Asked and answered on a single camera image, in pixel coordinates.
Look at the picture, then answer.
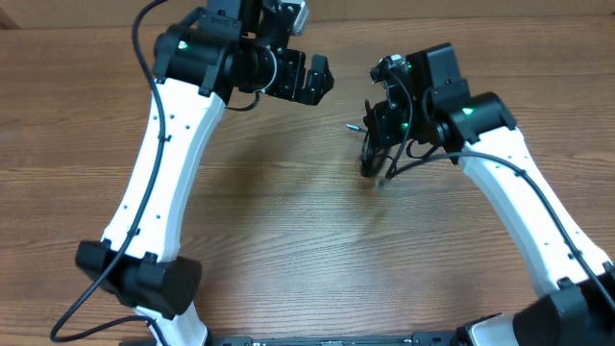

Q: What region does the black USB cable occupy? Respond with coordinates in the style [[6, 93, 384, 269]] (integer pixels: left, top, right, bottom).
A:
[[345, 122, 400, 188]]

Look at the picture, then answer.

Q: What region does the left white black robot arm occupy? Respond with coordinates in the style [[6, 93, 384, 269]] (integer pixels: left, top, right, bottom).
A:
[[76, 1, 333, 345]]

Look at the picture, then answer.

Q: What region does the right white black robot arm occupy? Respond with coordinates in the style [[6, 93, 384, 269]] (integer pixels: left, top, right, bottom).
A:
[[360, 43, 614, 346]]

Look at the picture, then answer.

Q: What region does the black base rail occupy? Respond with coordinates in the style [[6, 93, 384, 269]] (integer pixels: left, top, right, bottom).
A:
[[209, 331, 466, 346]]

